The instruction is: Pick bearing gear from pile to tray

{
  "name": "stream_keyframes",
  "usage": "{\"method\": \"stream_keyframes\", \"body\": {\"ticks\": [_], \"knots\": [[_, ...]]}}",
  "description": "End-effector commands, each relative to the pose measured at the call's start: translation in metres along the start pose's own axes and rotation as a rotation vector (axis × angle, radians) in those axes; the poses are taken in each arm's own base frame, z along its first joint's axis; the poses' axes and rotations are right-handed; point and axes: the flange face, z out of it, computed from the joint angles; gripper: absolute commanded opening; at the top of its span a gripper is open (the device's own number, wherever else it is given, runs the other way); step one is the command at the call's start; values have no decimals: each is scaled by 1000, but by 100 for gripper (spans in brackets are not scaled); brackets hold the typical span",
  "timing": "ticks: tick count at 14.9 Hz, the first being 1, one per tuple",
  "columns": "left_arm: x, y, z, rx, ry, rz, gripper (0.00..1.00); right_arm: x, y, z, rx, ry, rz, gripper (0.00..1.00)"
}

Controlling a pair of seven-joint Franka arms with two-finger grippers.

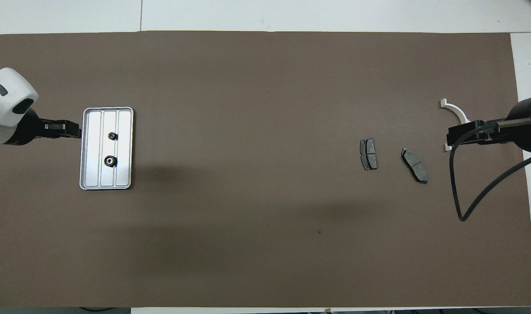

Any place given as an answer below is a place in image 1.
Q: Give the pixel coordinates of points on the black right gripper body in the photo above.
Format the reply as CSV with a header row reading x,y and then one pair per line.
x,y
516,131

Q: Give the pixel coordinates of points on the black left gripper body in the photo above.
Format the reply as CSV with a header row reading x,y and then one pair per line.
x,y
29,128

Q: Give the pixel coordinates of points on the small black bearing gear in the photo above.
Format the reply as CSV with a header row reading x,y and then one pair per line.
x,y
113,136

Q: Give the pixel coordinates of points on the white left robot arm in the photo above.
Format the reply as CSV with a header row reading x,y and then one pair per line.
x,y
3,100

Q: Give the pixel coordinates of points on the silver metal tray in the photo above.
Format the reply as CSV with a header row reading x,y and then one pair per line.
x,y
93,148

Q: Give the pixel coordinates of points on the curved dark brake pad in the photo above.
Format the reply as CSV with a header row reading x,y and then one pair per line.
x,y
414,165

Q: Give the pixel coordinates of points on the rectangular dark brake pad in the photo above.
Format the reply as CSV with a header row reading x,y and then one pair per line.
x,y
369,154

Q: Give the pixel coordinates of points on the brown table mat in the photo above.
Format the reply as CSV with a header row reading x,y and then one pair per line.
x,y
269,109

